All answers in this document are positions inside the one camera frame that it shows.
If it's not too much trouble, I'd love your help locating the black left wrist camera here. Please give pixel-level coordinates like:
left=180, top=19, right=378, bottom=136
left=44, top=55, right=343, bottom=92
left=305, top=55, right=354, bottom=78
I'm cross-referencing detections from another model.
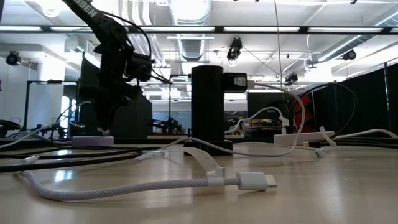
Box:
left=125, top=52, right=154, bottom=83

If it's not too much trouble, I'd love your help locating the white cable tie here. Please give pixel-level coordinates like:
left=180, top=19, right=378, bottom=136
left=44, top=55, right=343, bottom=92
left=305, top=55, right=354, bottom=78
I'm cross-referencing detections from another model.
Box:
left=319, top=126, right=337, bottom=147

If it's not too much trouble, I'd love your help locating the pale braided USB cable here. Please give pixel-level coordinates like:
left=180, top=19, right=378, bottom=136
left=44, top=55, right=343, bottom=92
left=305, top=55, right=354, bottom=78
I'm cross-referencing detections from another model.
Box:
left=14, top=80, right=307, bottom=202

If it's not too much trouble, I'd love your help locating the black USB cable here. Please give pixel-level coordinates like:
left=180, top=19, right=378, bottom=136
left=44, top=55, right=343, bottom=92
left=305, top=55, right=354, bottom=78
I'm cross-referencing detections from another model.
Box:
left=287, top=82, right=358, bottom=149
left=0, top=146, right=162, bottom=174

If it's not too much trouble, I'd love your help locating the black tower power strip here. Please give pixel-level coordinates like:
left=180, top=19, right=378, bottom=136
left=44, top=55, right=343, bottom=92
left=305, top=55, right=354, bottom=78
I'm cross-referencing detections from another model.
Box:
left=183, top=65, right=234, bottom=156

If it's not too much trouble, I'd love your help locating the lavender round power hub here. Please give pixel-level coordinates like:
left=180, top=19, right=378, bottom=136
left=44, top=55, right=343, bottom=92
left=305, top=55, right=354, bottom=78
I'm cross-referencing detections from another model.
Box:
left=70, top=135, right=115, bottom=149

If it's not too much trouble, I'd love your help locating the white power strip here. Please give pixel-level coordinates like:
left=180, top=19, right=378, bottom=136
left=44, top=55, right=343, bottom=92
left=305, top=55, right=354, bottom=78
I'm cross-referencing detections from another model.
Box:
left=272, top=131, right=336, bottom=146

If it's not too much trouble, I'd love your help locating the black metal rack frame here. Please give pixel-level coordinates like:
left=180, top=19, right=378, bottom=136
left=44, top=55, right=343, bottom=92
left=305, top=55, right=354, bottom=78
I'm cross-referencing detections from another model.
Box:
left=24, top=80, right=81, bottom=133

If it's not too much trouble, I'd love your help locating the LED light bar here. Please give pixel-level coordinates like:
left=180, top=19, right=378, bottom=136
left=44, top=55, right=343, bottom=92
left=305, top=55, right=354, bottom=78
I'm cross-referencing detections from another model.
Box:
left=0, top=25, right=398, bottom=35

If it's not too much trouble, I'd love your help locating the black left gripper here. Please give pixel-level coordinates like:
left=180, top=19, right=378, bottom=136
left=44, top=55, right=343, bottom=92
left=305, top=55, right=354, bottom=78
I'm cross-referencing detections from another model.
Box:
left=93, top=46, right=131, bottom=133

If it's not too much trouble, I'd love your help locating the red storage bin shelf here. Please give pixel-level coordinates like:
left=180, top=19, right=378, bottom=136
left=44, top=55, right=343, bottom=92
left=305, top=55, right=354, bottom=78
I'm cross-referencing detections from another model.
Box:
left=293, top=92, right=314, bottom=134

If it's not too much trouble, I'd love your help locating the black USB charger adapter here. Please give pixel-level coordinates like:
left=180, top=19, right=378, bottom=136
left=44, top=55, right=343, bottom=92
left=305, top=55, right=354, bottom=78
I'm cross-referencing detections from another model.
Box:
left=223, top=72, right=249, bottom=93

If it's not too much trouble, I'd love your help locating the white power strip cord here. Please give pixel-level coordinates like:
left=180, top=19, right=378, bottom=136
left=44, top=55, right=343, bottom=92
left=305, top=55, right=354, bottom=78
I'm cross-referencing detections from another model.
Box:
left=331, top=128, right=398, bottom=141

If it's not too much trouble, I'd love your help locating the black left wrist camera cable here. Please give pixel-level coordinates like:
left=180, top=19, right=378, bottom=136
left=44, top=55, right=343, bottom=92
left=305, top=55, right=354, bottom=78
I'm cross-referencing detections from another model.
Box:
left=102, top=11, right=172, bottom=85

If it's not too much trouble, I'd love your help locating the silver ventilation duct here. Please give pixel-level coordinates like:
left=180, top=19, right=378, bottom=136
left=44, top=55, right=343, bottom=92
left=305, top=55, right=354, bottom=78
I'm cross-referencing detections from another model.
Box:
left=169, top=0, right=213, bottom=62

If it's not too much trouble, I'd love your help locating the black curtain panel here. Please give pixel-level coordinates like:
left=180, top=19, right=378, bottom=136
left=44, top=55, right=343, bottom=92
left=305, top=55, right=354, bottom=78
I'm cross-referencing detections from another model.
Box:
left=78, top=51, right=154, bottom=140
left=312, top=62, right=398, bottom=138

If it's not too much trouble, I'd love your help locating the black aluminium table frame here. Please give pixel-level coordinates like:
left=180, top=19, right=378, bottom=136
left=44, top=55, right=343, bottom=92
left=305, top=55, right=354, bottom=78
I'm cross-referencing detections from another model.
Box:
left=119, top=138, right=398, bottom=152

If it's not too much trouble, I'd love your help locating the black cable loop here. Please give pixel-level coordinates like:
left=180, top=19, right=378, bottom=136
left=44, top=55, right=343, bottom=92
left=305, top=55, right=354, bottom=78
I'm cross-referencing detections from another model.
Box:
left=0, top=119, right=21, bottom=138

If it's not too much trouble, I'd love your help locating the black monitor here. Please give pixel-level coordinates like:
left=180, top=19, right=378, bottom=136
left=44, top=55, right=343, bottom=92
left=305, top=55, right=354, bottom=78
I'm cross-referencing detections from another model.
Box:
left=247, top=92, right=295, bottom=121

